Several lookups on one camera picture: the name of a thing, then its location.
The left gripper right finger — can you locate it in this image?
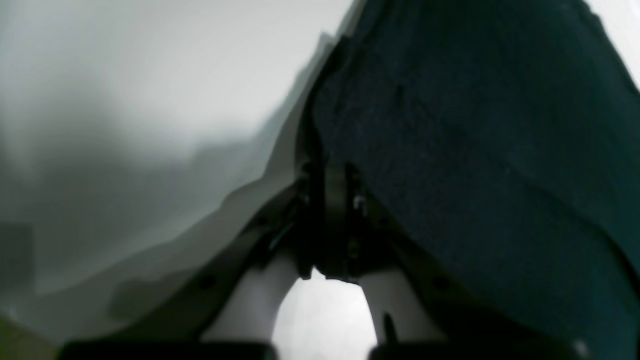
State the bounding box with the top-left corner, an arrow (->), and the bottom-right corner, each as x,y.
336,164 -> 586,360

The black T-shirt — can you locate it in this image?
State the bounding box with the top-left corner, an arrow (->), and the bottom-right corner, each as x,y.
307,0 -> 639,360

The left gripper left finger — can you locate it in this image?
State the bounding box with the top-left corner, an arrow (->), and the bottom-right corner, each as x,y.
58,165 -> 337,360

